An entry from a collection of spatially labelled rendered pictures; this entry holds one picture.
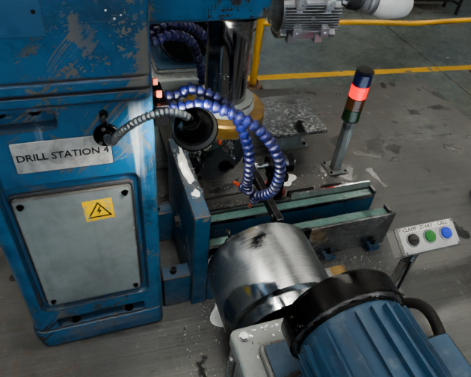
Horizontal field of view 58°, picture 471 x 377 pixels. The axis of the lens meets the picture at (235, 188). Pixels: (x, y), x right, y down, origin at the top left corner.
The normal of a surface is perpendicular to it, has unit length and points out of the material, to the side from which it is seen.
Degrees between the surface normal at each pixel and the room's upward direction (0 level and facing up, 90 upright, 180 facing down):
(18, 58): 90
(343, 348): 41
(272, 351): 0
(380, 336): 5
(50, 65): 90
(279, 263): 6
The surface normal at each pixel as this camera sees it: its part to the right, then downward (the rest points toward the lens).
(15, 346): 0.09, -0.73
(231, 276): -0.68, -0.35
